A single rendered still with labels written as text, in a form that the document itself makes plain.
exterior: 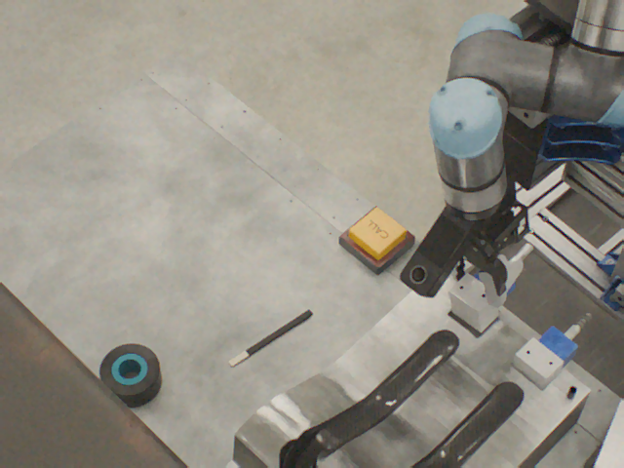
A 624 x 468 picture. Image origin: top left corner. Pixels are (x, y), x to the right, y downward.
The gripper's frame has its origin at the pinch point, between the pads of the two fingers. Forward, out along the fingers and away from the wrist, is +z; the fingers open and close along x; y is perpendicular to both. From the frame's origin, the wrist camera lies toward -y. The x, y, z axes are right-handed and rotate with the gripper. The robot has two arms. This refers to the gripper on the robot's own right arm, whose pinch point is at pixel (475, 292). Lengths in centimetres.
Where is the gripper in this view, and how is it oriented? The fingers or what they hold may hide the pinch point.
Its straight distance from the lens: 155.9
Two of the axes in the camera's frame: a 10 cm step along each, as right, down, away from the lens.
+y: 6.9, -6.5, 3.0
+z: 1.8, 5.7, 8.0
